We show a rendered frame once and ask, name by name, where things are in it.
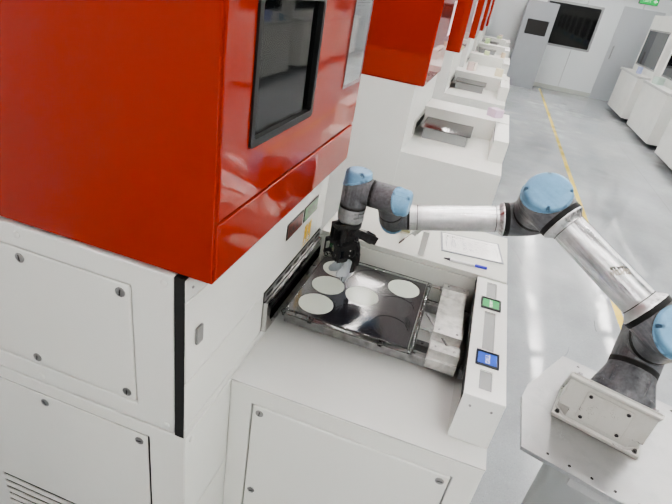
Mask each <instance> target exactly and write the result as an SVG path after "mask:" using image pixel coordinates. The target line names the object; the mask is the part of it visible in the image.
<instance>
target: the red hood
mask: <svg viewBox="0 0 672 504"><path fill-rule="evenodd" d="M373 4H374V0H0V216H2V217H5V218H8V219H11V220H14V221H17V222H21V223H24V224H27V225H30V226H33V227H36V228H39V229H42V230H45V231H48V232H51V233H54V234H58V235H61V236H64V237H67V238H70V239H73V240H76V241H79V242H82V243H85V244H88V245H91V246H95V247H98V248H101V249H104V250H107V251H110V252H113V253H116V254H119V255H122V256H125V257H128V258H132V259H135V260H138V261H141V262H144V263H147V264H150V265H153V266H156V267H159V268H162V269H165V270H169V271H172V272H175V273H178V274H181V275H184V276H187V277H190V278H192V279H195V280H199V281H202V282H205V283H208V284H211V285H212V284H213V283H214V282H215V281H216V280H217V279H218V278H220V277H221V276H222V275H223V274H224V273H225V272H226V271H227V270H228V269H229V268H230V267H231V266H232V265H233V264H234V263H236V262H237V261H238V260H239V259H240V258H241V257H242V256H243V255H244V254H245V253H246V252H247V251H248V250H249V249H250V248H252V247H253V246H254V245H255V244H256V243H257V242H258V241H259V240H260V239H261V238H262V237H263V236H264V235H265V234H267V233H268V232H269V231H270V230H271V229H272V228H273V227H274V226H275V225H276V224H277V223H278V222H279V221H280V220H281V219H283V218H284V217H285V216H286V215H287V214H288V213H289V212H290V211H291V210H292V209H293V208H294V207H295V206H296V205H297V204H299V203H300V202H301V201H302V200H303V199H304V198H305V197H306V196H307V195H308V194H309V193H310V192H311V191H312V190H313V189H315V188H316V187H317V186H318V185H319V184H320V183H321V182H322V181H323V180H324V179H325V178H326V177H327V176H328V175H329V174H331V173H332V172H333V171H334V170H335V169H336V168H337V167H338V166H339V165H340V164H341V163H342V162H343V161H344V160H346V158H347V154H348V148H349V143H350V137H351V131H352V122H353V119H354V114H355V108H356V102H357V96H358V90H359V85H360V79H361V73H362V67H363V62H364V56H365V50H366V44H367V38H368V33H369V27H370V21H371V15H372V9H373Z"/></svg>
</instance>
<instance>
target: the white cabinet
mask: <svg viewBox="0 0 672 504"><path fill-rule="evenodd" d="M484 472H485V471H482V470H480V469H477V468H474V467H471V466H469V465H466V464H463V463H460V462H458V461H455V460H452V459H449V458H447V457H444V456H441V455H438V454H436V453H433V452H430V451H427V450H425V449H422V448H419V447H416V446H414V445H411V444H408V443H405V442H403V441H400V440H397V439H394V438H391V437H389V436H386V435H383V434H380V433H378V432H375V431H372V430H369V429H367V428H364V427H361V426H358V425H356V424H353V423H350V422H347V421H345V420H342V419H339V418H336V417H334V416H331V415H328V414H325V413H323V412H320V411H317V410H314V409H312V408H309V407H306V406H303V405H301V404H298V403H295V402H292V401H290V400H287V399H284V398H281V397H279V396H276V395H273V394H270V393H268V392H265V391H262V390H259V389H256V388H254V387H251V386H248V385H245V384H243V383H240V382H237V381H234V380H232V382H231V396H230V410H229V424H228V438H227V452H226V466H225V480H224V494H223V504H470V502H471V500H472V497H473V495H474V493H475V491H476V489H477V487H478V484H479V482H480V480H481V478H482V476H483V474H484Z"/></svg>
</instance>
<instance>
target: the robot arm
mask: <svg viewBox="0 0 672 504"><path fill-rule="evenodd" d="M372 176H373V173H372V171H371V170H369V169H367V168H365V167H361V166H352V167H349V168H348V169H347V170H346V173H345V178H344V181H343V188H342V194H341V199H340V204H339V210H338V215H337V217H338V220H335V221H332V225H331V231H330V236H326V238H325V244H324V250H323V252H327V251H329V252H330V255H331V256H332V259H333V260H334V262H333V263H332V264H330V265H329V270H330V271H337V272H336V276H337V277H340V281H342V282H344V281H345V280H347V279H348V278H349V277H350V276H351V274H352V273H353V272H354V271H355V270H356V268H357V267H358V265H359V261H360V255H361V254H360V248H361V246H360V242H359V241H358V240H359V239H361V240H363V241H365V242H366V243H368V244H373V245H375V244H376V242H377V240H378V239H379V238H378V237H376V235H375V234H374V233H373V232H370V231H366V230H363V229H361V226H362V222H363V219H364V215H365V210H366V206H368V207H370V208H374V209H377V210H378V214H379V223H380V226H381V228H382V229H383V230H384V231H385V232H386V233H389V234H396V233H399V232H400V231H401V230H428V231H467V232H497V233H498V234H499V235H500V236H533V235H538V234H542V235H543V236H544V237H545V238H553V239H555V240H556V241H557V242H558V243H559V245H560V246H561V247H562V248H563V249H564V250H565V251H566V252H567V253H568V254H569V255H570V256H571V258H572V259H573V260H574V261H575V262H576V263H577V264H578V265H579V266H580V267H581V268H582V269H583V270H584V272H585V273H586V274H587V275H588V276H589V277H590V278H591V279H592V280H593V281H594V282H595V283H596V284H597V286H598V287H599V288H600V289H601V290H602V291H603V292H604V293H605V294H606V295H607V296H608V297H609V298H610V300H611V301H612V302H613V303H614V304H615V305H616V306H617V307H618V308H619V309H620V310H621V311H622V313H623V314H624V319H623V324H622V327H621V331H620V333H619V335H618V337H617V340H616V342H615V344H614V346H613V349H612V351H611V353H610V355H609V358H608V360H607V362H606V364H605V365H604V366H603V367H602V368H601V369H600V370H599V371H598V372H597V373H596V374H595V375H594V376H593V377H592V378H591V379H590V380H593V381H595V382H597V383H599V384H601V385H603V386H605V387H607V388H609V389H611V390H613V391H615V392H617V393H620V394H622V395H624V396H626V397H628V398H630V399H632V400H634V401H636V402H638V403H640V404H642V405H644V406H647V407H649V408H651V409H653V410H654V408H656V385H657V382H658V380H659V377H660V375H661V373H662V370H663V368H664V365H665V364H668V363H672V297H671V296H670V295H669V294H667V293H660V292H656V291H655V290H654V289H653V288H652V287H651V286H650V285H649V284H648V283H647V282H646V281H645V280H644V279H643V278H642V277H641V276H640V275H639V274H638V273H637V272H636V271H635V270H634V269H633V268H632V267H631V266H630V265H629V264H628V263H627V261H626V260H625V259H624V258H623V257H622V256H621V255H620V254H619V253H618V252H617V251H616V250H615V249H614V248H613V247H612V246H611V245H610V244H609V243H608V242H607V241H606V240H605V239H604V238H603V237H602V236H601V235H600V234H599V233H598V232H597V231H596V230H595V229H594V228H593V226H592V225H591V224H590V223H589V222H588V221H587V220H586V219H585V218H584V217H583V215H582V212H583V207H582V206H581V205H580V204H579V203H578V202H577V201H576V199H575V198H574V189H573V186H572V184H571V183H570V181H569V180H568V179H567V178H565V177H564V176H562V175H560V174H557V173H553V172H552V173H550V172H544V173H539V174H536V175H534V176H533V177H531V178H530V179H529V180H528V181H527V182H526V184H524V186H523V187H522V189H521V191H520V195H519V197H518V199H517V201H514V202H509V203H508V202H502V203H501V204H500V205H498V206H470V205H412V201H413V192H412V191H410V190H407V189H404V188H403V187H400V186H394V185H391V184H387V183H383V182H380V181H376V180H374V179H373V177H372ZM358 238H359V239H358ZM326 241H330V245H329V247H328V248H325V247H326Z"/></svg>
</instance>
